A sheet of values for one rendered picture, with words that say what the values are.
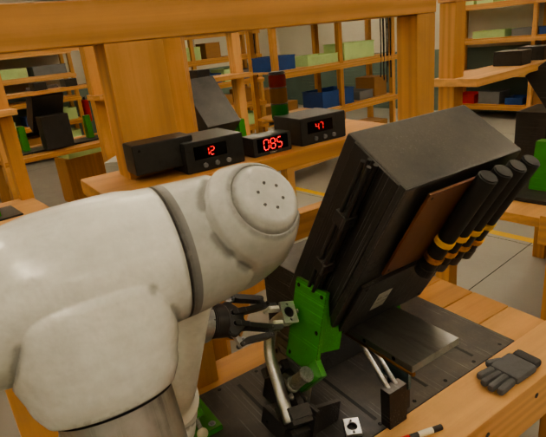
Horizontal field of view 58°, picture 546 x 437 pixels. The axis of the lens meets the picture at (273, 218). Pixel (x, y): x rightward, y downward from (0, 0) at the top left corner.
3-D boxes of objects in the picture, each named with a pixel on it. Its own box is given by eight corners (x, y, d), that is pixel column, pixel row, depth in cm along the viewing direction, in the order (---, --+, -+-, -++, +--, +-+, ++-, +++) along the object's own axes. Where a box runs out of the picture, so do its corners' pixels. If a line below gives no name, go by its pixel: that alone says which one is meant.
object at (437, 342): (458, 348, 116) (458, 337, 115) (412, 378, 108) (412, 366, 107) (346, 290, 147) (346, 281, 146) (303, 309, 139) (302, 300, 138)
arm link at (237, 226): (238, 195, 63) (133, 223, 56) (295, 118, 47) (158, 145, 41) (278, 290, 60) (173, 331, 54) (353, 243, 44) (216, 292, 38)
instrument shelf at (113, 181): (402, 137, 151) (402, 124, 150) (112, 216, 106) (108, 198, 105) (347, 130, 171) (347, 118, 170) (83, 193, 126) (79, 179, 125)
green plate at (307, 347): (340, 370, 121) (353, 289, 117) (313, 377, 116) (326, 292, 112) (310, 348, 130) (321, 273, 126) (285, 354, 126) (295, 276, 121)
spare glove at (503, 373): (510, 350, 145) (510, 342, 144) (545, 368, 137) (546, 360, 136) (464, 378, 136) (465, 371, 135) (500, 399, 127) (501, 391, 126)
